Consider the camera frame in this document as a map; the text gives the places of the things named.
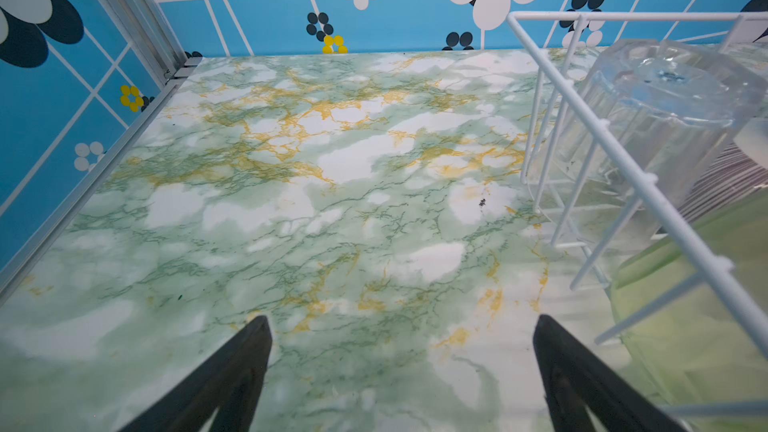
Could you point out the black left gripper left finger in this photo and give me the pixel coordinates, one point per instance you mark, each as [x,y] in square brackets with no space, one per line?
[223,391]

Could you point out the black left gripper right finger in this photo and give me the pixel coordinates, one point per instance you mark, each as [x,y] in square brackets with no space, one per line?
[579,387]

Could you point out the green glass tumbler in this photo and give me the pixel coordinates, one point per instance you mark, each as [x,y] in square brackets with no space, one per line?
[693,351]

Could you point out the clear glass tumbler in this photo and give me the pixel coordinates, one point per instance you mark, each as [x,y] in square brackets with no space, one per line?
[672,107]

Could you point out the striped ceramic bowl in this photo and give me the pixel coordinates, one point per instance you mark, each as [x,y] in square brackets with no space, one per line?
[738,172]

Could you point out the white wire dish rack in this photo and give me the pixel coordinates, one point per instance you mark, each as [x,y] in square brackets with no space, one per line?
[711,269]

